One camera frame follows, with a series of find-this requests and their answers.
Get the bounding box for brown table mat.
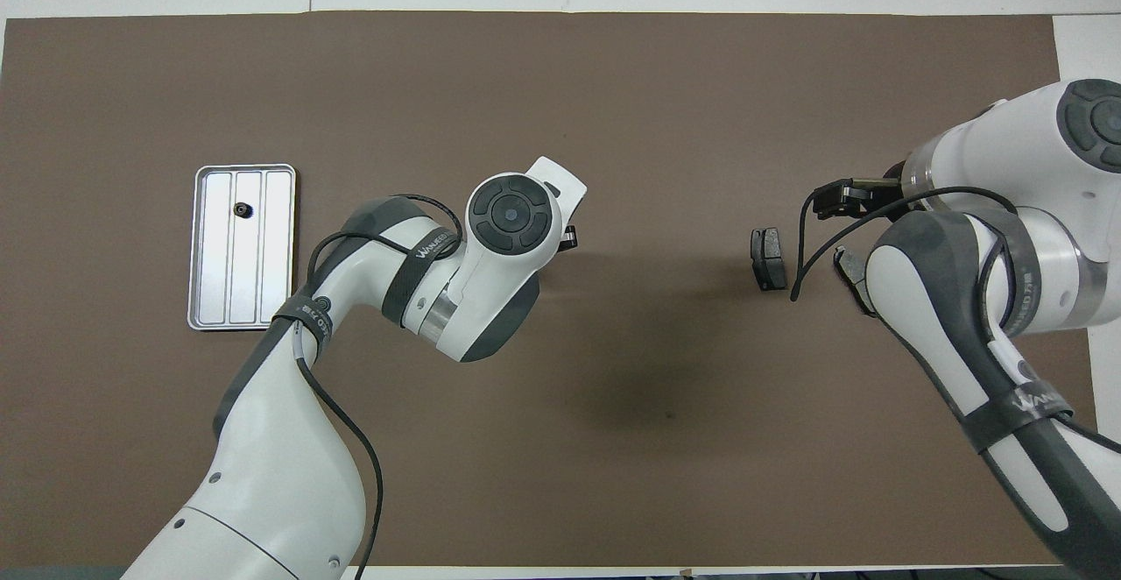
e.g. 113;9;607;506
0;11;1100;568

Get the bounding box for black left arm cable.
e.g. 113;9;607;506
293;194;462;580

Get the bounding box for curved dark grey brake pad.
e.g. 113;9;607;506
834;247;877;316

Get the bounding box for rectangular dark grey brake pad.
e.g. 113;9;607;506
751;227;787;292

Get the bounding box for silver metal tray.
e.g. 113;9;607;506
187;164;297;332

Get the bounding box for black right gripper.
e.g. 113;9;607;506
813;177;905;222

